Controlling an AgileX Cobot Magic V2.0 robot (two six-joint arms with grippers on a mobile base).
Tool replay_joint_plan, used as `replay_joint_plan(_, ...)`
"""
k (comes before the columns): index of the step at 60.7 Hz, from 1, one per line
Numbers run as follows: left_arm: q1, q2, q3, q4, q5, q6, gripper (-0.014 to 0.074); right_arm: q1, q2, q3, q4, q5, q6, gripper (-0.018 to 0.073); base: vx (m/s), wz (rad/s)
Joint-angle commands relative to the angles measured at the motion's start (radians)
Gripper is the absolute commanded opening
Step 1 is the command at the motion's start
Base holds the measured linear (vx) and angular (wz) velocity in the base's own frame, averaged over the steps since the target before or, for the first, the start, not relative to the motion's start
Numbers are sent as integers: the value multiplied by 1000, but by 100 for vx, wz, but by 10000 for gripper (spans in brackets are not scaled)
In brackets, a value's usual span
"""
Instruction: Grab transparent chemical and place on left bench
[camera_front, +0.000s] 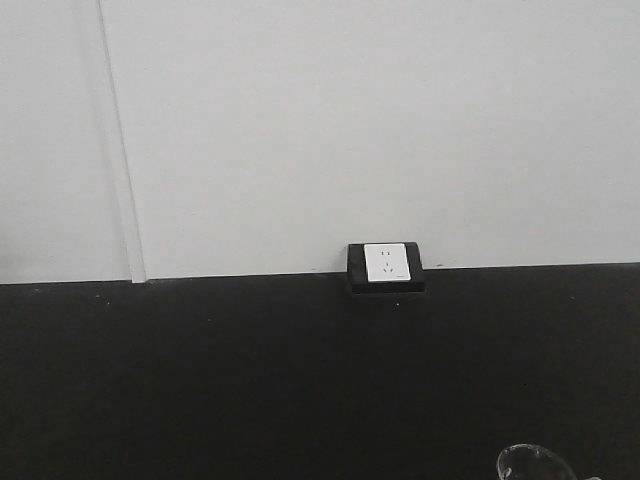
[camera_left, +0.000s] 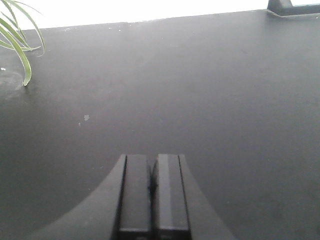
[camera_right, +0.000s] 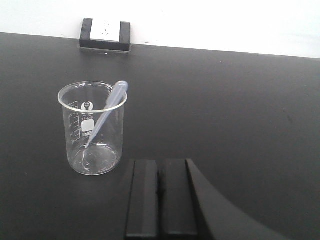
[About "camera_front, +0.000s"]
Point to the clear glass beaker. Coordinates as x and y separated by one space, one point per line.
532 462

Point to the black white wall socket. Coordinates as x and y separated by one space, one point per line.
385 268

